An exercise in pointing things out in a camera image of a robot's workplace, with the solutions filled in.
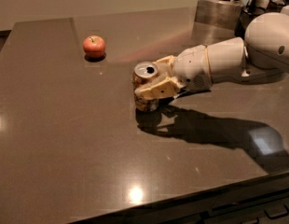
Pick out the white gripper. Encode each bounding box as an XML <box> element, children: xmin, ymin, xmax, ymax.
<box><xmin>134</xmin><ymin>45</ymin><xmax>213</xmax><ymax>100</ymax></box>

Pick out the orange soda can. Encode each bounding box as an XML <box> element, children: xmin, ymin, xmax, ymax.
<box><xmin>132</xmin><ymin>62</ymin><xmax>158</xmax><ymax>112</ymax></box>

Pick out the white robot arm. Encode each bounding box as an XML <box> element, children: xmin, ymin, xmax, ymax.
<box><xmin>134</xmin><ymin>12</ymin><xmax>289</xmax><ymax>100</ymax></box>

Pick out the steel snack dispenser base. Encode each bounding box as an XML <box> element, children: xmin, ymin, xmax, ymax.
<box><xmin>195</xmin><ymin>0</ymin><xmax>242</xmax><ymax>30</ymax></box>

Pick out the red apple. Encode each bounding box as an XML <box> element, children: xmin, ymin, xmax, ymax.
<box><xmin>83</xmin><ymin>35</ymin><xmax>106</xmax><ymax>59</ymax></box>

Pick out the black wire basket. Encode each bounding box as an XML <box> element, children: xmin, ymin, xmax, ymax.
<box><xmin>234</xmin><ymin>6</ymin><xmax>266</xmax><ymax>38</ymax></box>

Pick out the black drawer handle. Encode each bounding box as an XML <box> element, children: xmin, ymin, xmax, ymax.
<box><xmin>265</xmin><ymin>204</ymin><xmax>289</xmax><ymax>220</ymax></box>

